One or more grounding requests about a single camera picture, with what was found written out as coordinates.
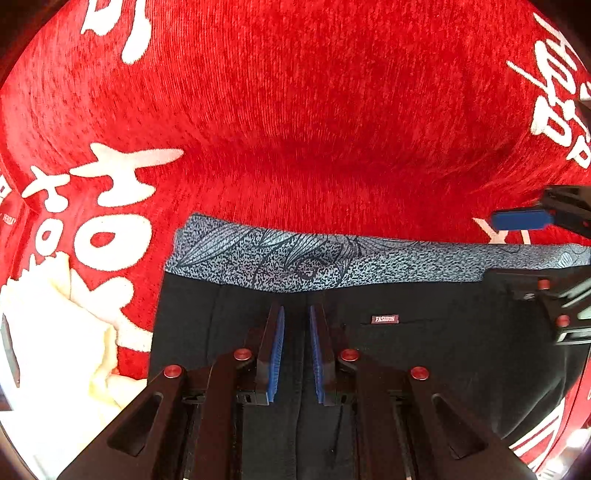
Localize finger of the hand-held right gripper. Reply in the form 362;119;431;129
490;184;591;243
482;267;591;346

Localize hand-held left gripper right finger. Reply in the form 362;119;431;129
308;304;539;480

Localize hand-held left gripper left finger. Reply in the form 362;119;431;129
58;302;286;480

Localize black pants with patterned waistband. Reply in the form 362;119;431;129
148;212;591;480

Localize white cloth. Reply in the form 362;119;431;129
0;258;151;430

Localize red printed blanket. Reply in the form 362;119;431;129
0;0;591;480

